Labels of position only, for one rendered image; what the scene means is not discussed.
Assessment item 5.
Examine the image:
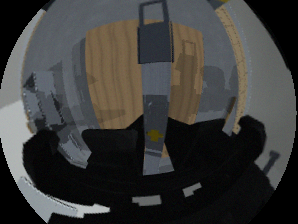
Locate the wooden board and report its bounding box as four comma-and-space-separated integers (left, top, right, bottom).
85, 20, 205, 129

